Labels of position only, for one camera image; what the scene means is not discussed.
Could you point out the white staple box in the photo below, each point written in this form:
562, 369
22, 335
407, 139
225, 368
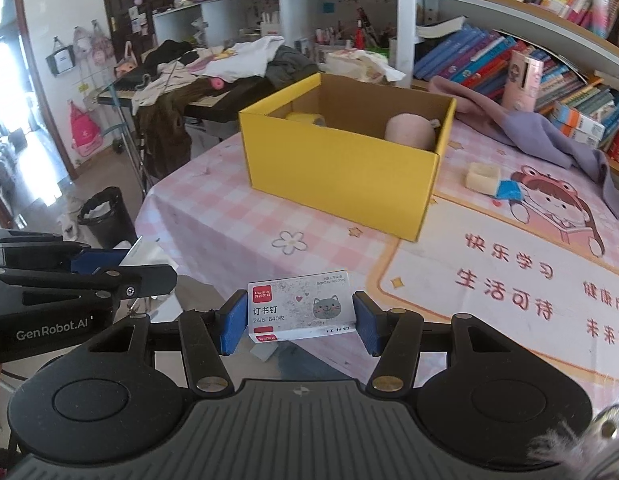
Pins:
299, 305

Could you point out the fluffy pink sleeve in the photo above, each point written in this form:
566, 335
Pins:
564, 445

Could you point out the open white booklet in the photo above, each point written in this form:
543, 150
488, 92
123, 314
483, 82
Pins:
442, 27

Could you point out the small blue packet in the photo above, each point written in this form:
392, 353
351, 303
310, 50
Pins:
509, 191

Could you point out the yellow cardboard box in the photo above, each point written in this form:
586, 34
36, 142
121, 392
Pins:
329, 175

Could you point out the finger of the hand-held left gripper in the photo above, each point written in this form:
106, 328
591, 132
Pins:
96, 261
149, 280

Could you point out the mauve cloth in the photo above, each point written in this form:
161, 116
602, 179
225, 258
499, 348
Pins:
529, 130

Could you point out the black electronic keyboard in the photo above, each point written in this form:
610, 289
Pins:
214, 105

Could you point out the cream garment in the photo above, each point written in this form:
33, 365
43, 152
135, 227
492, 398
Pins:
159, 85

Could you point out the white bookshelf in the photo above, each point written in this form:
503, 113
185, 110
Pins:
404, 10

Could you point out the tissue pack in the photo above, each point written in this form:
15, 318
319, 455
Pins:
359, 62

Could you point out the grey garment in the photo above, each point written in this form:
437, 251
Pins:
292, 65

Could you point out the pale pink small backpack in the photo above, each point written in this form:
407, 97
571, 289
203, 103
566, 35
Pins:
82, 42
103, 46

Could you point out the orange white box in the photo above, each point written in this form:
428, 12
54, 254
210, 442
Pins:
577, 122

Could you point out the black trash bin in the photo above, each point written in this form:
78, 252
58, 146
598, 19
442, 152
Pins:
109, 227

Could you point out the pink cylinder container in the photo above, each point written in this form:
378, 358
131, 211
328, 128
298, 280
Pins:
409, 132

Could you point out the yellow tape roll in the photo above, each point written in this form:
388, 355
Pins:
307, 118

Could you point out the pink carton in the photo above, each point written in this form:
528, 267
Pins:
522, 80

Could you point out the brown garment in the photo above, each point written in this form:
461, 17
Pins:
162, 130

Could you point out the dark tote bag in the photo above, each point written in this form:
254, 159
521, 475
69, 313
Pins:
60, 62

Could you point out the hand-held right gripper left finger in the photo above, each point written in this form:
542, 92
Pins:
234, 322

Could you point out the pens in holders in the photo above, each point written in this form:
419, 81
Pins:
359, 32

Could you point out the cream and blue eraser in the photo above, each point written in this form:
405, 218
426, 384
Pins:
482, 176

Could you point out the black garment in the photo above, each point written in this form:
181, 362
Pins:
167, 52

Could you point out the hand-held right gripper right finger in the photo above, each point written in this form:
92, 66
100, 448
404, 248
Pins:
367, 325

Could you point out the row of colourful books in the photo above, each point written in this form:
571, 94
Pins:
464, 55

